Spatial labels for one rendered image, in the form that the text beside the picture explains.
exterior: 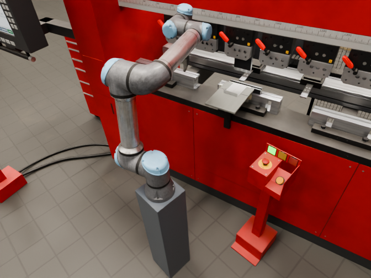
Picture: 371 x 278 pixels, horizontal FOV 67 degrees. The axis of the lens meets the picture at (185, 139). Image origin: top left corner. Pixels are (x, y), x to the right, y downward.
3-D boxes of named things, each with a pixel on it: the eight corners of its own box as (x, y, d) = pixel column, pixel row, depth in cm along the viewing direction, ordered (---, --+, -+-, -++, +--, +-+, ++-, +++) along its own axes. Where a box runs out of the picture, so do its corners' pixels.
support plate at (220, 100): (204, 104, 156) (205, 103, 155) (226, 82, 172) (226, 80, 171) (234, 114, 148) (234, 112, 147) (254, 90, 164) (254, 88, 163)
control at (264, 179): (246, 181, 157) (250, 159, 145) (262, 165, 165) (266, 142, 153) (279, 201, 146) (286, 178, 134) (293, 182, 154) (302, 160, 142)
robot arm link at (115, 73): (138, 181, 131) (126, 69, 99) (114, 170, 137) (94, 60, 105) (153, 166, 139) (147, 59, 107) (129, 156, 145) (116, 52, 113)
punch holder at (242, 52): (223, 55, 158) (225, 25, 147) (230, 49, 163) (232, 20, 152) (249, 61, 151) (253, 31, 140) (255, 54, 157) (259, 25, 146)
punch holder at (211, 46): (193, 48, 166) (192, 19, 155) (200, 42, 171) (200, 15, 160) (216, 53, 160) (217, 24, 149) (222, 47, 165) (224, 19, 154)
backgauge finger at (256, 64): (232, 80, 174) (232, 73, 170) (248, 62, 190) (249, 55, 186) (250, 85, 169) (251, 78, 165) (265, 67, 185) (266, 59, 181)
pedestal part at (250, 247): (230, 247, 197) (232, 238, 189) (250, 223, 210) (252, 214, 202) (255, 266, 187) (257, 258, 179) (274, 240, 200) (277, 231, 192)
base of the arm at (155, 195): (158, 208, 132) (155, 196, 126) (138, 190, 141) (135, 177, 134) (181, 190, 140) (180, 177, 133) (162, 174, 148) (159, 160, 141)
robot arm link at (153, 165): (161, 191, 128) (158, 171, 118) (137, 180, 133) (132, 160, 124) (175, 173, 135) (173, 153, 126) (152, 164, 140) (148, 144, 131)
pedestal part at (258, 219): (251, 232, 192) (262, 182, 156) (256, 226, 195) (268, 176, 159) (258, 238, 189) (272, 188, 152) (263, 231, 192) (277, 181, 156)
